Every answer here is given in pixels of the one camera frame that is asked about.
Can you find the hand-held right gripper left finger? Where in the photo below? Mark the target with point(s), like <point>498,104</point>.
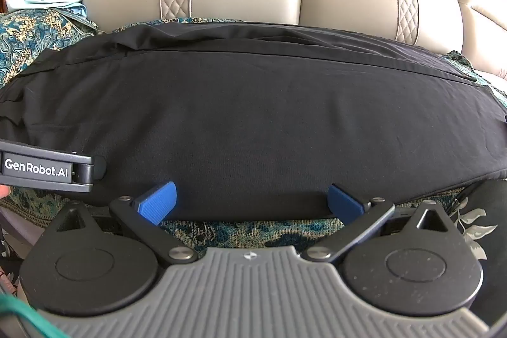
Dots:
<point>156,204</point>

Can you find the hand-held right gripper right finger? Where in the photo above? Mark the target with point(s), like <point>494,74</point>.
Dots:
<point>345,203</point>

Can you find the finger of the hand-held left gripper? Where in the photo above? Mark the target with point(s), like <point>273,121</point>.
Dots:
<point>100,168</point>

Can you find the black pants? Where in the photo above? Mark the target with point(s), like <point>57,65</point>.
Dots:
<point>253,116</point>

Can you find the person's left hand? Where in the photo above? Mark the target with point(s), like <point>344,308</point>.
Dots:
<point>3,191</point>

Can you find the teal patterned blanket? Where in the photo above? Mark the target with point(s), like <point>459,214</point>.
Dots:
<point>35,33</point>

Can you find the black floral cloth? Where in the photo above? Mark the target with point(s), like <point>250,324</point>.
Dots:
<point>483,227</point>

